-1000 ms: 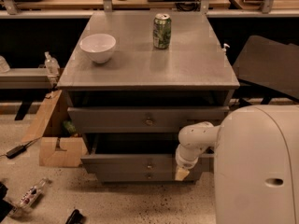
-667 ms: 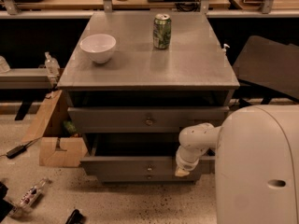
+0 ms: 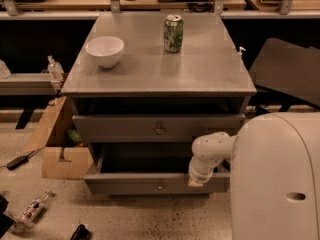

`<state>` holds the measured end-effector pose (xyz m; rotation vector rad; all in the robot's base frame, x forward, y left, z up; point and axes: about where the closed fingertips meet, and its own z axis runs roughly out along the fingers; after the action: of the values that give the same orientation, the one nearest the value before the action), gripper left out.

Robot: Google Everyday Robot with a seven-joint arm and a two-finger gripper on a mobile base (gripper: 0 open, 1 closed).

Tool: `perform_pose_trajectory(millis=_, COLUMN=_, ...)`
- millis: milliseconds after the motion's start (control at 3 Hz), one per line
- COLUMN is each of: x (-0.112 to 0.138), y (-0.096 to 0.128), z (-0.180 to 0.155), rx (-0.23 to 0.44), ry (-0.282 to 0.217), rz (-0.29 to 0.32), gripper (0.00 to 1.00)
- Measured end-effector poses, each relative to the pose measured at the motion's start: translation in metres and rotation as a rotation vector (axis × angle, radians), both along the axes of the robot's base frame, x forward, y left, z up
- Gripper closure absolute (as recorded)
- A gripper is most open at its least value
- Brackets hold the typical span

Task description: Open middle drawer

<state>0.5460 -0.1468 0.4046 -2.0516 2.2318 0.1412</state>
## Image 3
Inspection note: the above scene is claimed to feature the grey drawer cabinet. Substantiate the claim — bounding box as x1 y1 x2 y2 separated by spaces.
60 11 258 198

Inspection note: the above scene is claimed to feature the green item in box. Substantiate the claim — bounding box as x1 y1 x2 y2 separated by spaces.
67 129 82 145

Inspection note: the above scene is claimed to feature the white ceramic bowl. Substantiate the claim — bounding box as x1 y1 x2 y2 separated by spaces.
85 36 124 68

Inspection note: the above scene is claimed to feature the grey drawer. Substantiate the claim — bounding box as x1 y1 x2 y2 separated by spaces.
73 114 245 143
84 142 230 195

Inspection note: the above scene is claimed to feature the small white pump bottle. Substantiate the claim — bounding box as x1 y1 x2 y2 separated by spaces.
238 46 246 59

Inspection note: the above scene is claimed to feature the black power adapter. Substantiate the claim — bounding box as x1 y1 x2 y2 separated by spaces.
6 156 28 170

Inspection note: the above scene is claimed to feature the grey top drawer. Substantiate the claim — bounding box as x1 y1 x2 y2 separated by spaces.
73 114 245 143

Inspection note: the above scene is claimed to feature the black object floor bottom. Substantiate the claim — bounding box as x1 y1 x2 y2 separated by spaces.
70 224 89 240

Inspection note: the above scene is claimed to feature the cardboard box left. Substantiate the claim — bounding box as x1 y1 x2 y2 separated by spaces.
23 97 93 180

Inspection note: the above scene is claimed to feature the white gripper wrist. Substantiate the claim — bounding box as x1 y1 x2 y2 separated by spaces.
188 156 219 187

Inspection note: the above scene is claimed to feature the green soda can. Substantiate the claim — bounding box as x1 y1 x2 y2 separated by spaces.
163 14 183 53

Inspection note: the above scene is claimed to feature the clear bottle on shelf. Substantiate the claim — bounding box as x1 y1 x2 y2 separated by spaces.
48 55 64 81

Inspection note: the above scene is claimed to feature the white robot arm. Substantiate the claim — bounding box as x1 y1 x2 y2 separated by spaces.
189 112 320 240

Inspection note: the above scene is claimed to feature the clear plastic bottle on floor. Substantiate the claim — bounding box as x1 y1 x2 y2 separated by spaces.
10 190 53 234

